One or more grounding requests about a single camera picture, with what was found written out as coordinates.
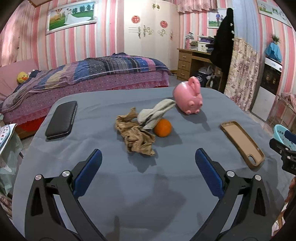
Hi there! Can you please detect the white wardrobe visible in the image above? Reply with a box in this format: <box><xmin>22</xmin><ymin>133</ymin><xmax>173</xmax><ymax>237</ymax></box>
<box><xmin>124</xmin><ymin>1</ymin><xmax>180</xmax><ymax>71</ymax></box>

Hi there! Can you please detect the small framed photo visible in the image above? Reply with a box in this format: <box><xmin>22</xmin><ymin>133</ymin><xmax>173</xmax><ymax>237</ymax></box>
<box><xmin>207</xmin><ymin>9</ymin><xmax>227</xmax><ymax>29</ymax></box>

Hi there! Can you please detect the yellow duck plush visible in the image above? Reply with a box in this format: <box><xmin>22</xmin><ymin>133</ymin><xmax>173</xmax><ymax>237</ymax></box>
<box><xmin>16</xmin><ymin>71</ymin><xmax>29</xmax><ymax>84</ymax></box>

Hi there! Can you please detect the patchwork striped blanket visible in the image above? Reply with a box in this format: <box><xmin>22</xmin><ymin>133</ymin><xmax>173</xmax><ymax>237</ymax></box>
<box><xmin>1</xmin><ymin>52</ymin><xmax>171</xmax><ymax>113</ymax></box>

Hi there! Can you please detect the black wallet case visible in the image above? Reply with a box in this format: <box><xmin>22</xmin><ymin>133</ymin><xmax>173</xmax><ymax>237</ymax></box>
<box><xmin>45</xmin><ymin>101</ymin><xmax>78</xmax><ymax>140</ymax></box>

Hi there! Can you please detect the light blue plastic basket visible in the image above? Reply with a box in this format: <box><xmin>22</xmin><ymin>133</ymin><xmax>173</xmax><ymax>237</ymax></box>
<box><xmin>273</xmin><ymin>124</ymin><xmax>295</xmax><ymax>151</ymax></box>

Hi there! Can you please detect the floral curtain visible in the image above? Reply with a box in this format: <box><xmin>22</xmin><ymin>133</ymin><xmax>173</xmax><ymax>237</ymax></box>
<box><xmin>224</xmin><ymin>38</ymin><xmax>260</xmax><ymax>111</ymax></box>

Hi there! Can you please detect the pink piggy bank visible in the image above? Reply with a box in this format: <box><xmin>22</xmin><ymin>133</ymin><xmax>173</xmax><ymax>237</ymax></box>
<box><xmin>173</xmin><ymin>76</ymin><xmax>203</xmax><ymax>115</ymax></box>

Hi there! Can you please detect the whole orange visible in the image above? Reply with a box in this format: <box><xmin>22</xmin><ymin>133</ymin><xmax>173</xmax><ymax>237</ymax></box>
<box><xmin>153</xmin><ymin>118</ymin><xmax>172</xmax><ymax>138</ymax></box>

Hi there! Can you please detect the black hanging coat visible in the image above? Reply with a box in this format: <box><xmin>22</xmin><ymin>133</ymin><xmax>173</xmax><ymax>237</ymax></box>
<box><xmin>210</xmin><ymin>8</ymin><xmax>234</xmax><ymax>93</ymax></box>

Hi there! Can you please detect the polka dot bag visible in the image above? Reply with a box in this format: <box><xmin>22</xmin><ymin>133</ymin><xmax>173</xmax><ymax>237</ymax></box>
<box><xmin>1</xmin><ymin>123</ymin><xmax>23</xmax><ymax>195</ymax></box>

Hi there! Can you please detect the white black cabinet appliance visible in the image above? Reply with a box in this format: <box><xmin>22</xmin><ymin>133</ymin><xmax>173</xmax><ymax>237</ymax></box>
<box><xmin>251</xmin><ymin>57</ymin><xmax>282</xmax><ymax>121</ymax></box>

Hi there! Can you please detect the wedding photo wall picture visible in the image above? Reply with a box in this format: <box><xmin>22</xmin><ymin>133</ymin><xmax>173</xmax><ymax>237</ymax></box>
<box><xmin>46</xmin><ymin>1</ymin><xmax>98</xmax><ymax>35</ymax></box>

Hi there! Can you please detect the wooden desk with drawers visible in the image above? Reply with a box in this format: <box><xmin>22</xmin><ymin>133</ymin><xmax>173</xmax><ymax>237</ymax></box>
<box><xmin>177</xmin><ymin>48</ymin><xmax>223</xmax><ymax>92</ymax></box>

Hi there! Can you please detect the grey white sock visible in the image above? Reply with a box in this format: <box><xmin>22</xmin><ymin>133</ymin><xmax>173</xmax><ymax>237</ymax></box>
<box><xmin>137</xmin><ymin>99</ymin><xmax>176</xmax><ymax>130</ymax></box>

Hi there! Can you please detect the blue cloth with plant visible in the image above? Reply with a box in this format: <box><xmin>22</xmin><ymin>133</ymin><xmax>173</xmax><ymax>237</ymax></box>
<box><xmin>265</xmin><ymin>34</ymin><xmax>282</xmax><ymax>63</ymax></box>

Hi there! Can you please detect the brown phone case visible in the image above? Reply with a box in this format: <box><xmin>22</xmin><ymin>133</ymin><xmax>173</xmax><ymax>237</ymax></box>
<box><xmin>220</xmin><ymin>121</ymin><xmax>265</xmax><ymax>170</ymax></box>

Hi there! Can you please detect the brown paper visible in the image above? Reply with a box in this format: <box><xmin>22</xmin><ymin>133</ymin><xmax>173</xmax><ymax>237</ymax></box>
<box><xmin>115</xmin><ymin>107</ymin><xmax>156</xmax><ymax>156</ymax></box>

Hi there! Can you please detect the bed with purple cover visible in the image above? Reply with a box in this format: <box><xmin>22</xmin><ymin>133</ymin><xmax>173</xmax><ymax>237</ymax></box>
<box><xmin>0</xmin><ymin>52</ymin><xmax>173</xmax><ymax>140</ymax></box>

